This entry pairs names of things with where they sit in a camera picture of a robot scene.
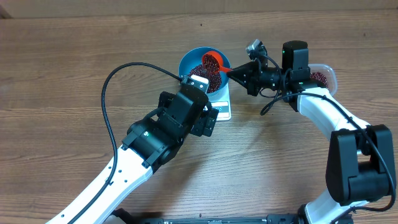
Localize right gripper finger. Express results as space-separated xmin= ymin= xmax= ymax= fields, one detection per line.
xmin=228 ymin=74 xmax=249 ymax=89
xmin=227 ymin=60 xmax=260 ymax=75

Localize orange measuring scoop blue handle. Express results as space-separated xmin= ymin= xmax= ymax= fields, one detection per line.
xmin=201 ymin=51 xmax=232 ymax=73

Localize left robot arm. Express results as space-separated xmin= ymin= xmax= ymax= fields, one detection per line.
xmin=50 ymin=82 xmax=217 ymax=223

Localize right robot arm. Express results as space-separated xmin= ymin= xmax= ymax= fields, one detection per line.
xmin=227 ymin=40 xmax=397 ymax=223

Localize red beans in bowl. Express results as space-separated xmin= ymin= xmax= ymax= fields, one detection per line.
xmin=188 ymin=64 xmax=222 ymax=93

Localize white digital kitchen scale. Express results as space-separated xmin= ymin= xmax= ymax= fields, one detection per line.
xmin=208 ymin=84 xmax=232 ymax=121

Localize teal plastic bowl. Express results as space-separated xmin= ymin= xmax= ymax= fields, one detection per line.
xmin=178 ymin=47 xmax=231 ymax=96

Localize red beans in container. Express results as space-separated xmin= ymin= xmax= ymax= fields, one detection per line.
xmin=310 ymin=72 xmax=328 ymax=87

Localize clear plastic bean container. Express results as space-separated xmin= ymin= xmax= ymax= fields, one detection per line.
xmin=308 ymin=63 xmax=338 ymax=96

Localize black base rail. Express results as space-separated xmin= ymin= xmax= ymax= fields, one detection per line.
xmin=111 ymin=208 xmax=299 ymax=224

